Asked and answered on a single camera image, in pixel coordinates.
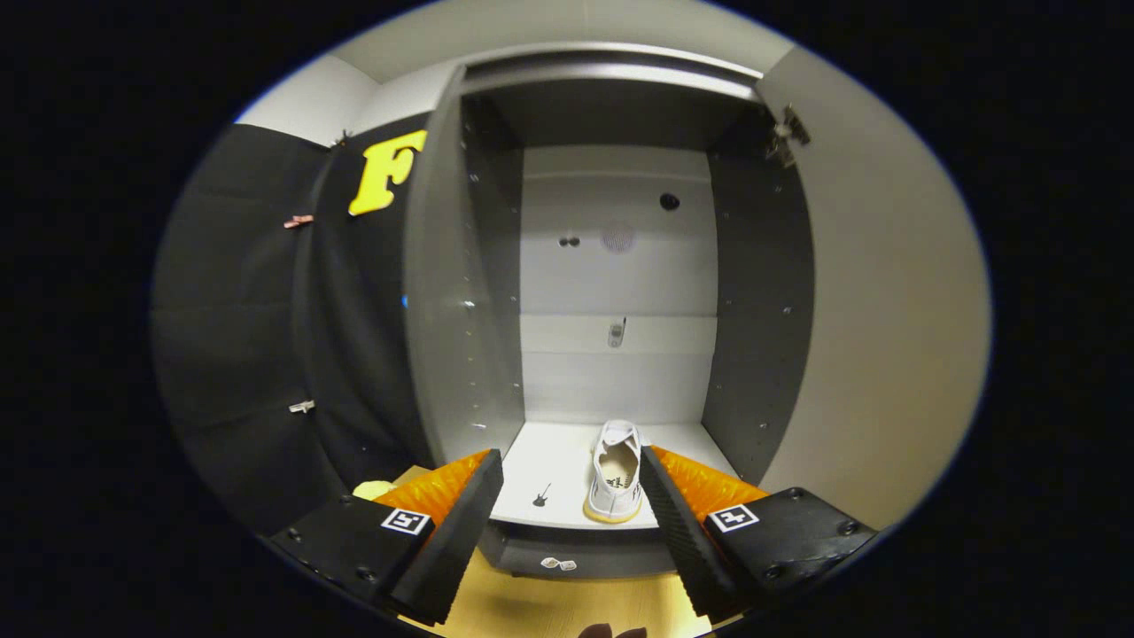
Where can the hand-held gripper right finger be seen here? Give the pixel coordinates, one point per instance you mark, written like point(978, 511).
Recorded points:
point(682, 540)

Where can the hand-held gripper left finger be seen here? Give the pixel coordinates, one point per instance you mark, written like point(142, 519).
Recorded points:
point(456, 540)

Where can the white shoe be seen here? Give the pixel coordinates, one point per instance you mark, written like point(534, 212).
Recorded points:
point(611, 496)

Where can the grey shoe cabinet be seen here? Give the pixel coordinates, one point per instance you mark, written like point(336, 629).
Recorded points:
point(620, 266)

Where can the grey cabinet shelf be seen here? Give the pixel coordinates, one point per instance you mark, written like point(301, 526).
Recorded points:
point(549, 461)

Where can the metal door hinge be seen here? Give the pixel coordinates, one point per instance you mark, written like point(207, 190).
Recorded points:
point(787, 135)

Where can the yellow pineapple plush toy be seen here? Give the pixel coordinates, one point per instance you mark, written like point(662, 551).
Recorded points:
point(372, 489)

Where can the silver cloth clip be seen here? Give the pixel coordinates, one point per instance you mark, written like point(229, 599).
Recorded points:
point(302, 406)

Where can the black backdrop cloth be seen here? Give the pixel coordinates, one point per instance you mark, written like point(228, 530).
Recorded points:
point(239, 337)

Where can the pink cloth clip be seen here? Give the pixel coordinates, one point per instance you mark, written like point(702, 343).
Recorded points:
point(299, 221)

